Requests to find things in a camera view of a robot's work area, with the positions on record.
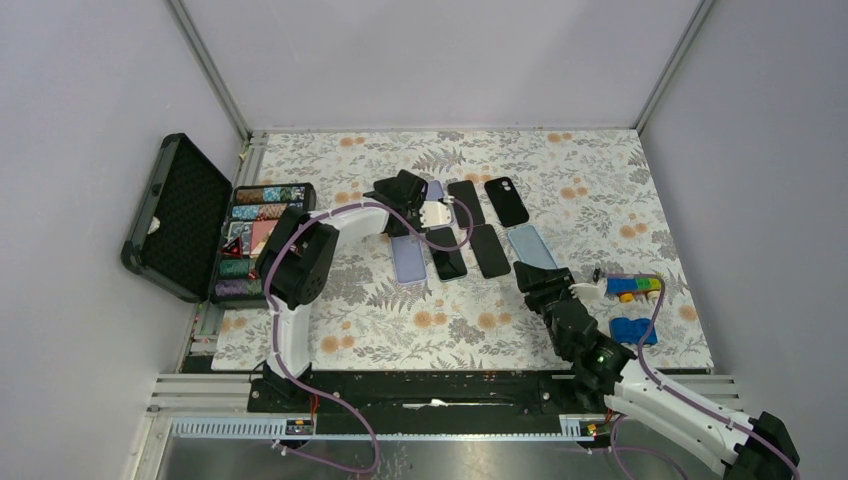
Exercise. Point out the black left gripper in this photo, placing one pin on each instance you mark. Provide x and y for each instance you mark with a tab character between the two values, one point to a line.
417	223

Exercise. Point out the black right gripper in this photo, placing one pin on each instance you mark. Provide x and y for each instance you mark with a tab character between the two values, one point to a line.
528	275

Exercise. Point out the lilac phone case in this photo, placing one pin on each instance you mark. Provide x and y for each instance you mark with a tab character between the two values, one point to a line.
435	191

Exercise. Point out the light blue phone case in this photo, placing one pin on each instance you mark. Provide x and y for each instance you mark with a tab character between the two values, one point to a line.
530	248

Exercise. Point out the black phone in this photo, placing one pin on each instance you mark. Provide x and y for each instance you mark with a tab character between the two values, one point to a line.
465	192

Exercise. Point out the white phone case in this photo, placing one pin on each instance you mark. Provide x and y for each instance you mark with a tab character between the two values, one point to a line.
408	260

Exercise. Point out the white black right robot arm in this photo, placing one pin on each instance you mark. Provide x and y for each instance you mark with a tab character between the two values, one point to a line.
607	373

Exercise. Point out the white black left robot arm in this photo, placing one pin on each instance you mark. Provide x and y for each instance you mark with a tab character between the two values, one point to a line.
295	262

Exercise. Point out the black poker chip case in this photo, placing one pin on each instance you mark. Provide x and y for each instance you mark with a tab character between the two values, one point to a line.
197	236

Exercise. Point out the floral table mat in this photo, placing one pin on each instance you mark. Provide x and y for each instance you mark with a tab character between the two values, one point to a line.
589	194

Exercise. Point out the multicolour toy block car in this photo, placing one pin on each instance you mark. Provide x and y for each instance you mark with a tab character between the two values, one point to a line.
629	288

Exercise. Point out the blue toy block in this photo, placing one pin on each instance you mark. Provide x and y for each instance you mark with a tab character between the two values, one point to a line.
631	331

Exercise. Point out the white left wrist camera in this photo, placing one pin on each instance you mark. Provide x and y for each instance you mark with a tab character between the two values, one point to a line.
436	214

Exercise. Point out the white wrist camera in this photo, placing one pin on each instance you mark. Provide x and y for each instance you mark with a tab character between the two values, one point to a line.
436	214
589	291

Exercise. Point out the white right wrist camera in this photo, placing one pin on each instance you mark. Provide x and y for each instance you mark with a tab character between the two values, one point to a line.
589	291

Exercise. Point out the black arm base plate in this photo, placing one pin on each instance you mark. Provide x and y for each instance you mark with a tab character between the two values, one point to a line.
427	403

